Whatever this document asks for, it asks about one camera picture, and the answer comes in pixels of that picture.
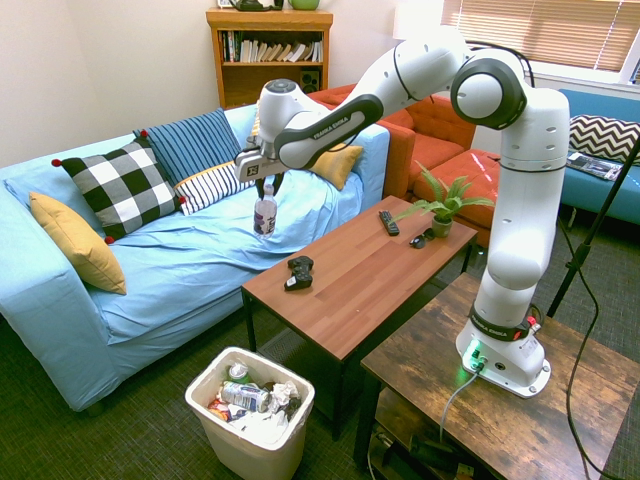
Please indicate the clear plastic water bottle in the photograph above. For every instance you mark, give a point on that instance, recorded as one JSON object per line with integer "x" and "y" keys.
{"x": 264, "y": 217}

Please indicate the white trash bin with liner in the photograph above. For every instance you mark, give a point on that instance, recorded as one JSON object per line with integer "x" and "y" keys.
{"x": 250, "y": 445}

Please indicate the magazine with dark cover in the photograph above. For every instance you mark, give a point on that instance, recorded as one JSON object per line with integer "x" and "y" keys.
{"x": 595, "y": 166}

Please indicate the crumpled white paper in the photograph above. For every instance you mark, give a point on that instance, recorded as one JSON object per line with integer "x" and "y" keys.
{"x": 284, "y": 395}

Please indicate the orange tufted armchair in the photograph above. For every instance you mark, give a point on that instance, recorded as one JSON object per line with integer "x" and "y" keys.
{"x": 440, "y": 135}

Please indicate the rustic wooden robot table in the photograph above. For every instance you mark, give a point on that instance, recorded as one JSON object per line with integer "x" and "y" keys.
{"x": 500, "y": 430}

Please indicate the blue striped pillow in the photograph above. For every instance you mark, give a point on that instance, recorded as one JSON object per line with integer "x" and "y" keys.
{"x": 195, "y": 142}

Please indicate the small potted fern plant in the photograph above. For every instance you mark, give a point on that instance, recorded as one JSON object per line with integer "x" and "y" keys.
{"x": 442, "y": 220}

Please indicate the row of books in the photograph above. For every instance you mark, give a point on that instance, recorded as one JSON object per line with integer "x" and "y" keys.
{"x": 270, "y": 50}

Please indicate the black object on bookshelf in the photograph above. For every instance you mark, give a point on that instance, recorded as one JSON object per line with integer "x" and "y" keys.
{"x": 255, "y": 5}

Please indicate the black game controller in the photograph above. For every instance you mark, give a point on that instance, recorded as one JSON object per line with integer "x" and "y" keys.
{"x": 299, "y": 274}

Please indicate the light blue covered sofa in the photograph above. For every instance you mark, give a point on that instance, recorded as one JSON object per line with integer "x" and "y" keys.
{"x": 190, "y": 255}

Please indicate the green drink can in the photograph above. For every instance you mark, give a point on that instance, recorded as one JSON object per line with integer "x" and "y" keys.
{"x": 238, "y": 372}

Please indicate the wooden coffee table black legs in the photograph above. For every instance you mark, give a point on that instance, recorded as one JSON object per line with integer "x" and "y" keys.
{"x": 360, "y": 280}

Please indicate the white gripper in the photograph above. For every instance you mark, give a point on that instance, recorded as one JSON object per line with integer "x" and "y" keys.
{"x": 252, "y": 167}

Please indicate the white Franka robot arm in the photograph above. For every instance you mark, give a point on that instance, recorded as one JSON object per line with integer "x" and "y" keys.
{"x": 520, "y": 200}

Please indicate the orange tufted ottoman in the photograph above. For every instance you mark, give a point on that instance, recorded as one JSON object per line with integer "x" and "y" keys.
{"x": 475, "y": 172}

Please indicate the mustard ribbed pillow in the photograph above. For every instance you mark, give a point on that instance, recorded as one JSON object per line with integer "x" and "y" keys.
{"x": 337, "y": 162}

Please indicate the black TV remote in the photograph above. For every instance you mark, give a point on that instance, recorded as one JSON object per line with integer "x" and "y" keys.
{"x": 389, "y": 223}

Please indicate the wooden bookshelf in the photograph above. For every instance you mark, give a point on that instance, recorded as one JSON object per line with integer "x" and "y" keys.
{"x": 272, "y": 80}

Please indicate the green bowl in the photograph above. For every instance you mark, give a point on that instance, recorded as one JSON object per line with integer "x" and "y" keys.
{"x": 304, "y": 4}

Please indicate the black sunglasses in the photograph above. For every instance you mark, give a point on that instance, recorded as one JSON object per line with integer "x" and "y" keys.
{"x": 419, "y": 241}

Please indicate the black white checkered pillow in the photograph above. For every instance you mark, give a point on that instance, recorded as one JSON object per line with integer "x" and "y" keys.
{"x": 120, "y": 185}

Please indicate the white navy striped pillow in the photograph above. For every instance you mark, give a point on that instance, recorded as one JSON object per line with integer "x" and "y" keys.
{"x": 210, "y": 185}

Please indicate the white shade floor lamp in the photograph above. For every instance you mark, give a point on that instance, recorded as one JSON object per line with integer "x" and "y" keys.
{"x": 415, "y": 17}

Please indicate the teal couch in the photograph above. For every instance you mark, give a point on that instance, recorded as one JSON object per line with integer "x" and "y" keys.
{"x": 600, "y": 200}

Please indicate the black white chevron pillow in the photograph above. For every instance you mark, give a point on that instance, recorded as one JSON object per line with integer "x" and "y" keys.
{"x": 600, "y": 137}

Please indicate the white power strip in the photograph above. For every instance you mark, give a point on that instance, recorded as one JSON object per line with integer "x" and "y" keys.
{"x": 382, "y": 440}

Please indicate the wooden window blinds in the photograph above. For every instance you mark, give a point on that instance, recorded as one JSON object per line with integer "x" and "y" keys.
{"x": 550, "y": 25}

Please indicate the black camera tripod stand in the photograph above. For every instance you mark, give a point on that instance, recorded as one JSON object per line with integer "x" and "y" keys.
{"x": 580, "y": 255}

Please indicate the small black speaker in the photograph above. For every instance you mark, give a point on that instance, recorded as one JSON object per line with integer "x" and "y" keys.
{"x": 310, "y": 80}

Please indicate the red snack wrapper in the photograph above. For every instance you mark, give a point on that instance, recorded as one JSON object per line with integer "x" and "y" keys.
{"x": 219, "y": 409}

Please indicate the crushed plastic bottle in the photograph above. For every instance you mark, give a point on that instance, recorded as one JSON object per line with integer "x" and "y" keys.
{"x": 245, "y": 395}

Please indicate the plain mustard yellow pillow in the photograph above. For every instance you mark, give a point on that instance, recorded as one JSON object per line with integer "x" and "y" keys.
{"x": 75, "y": 240}

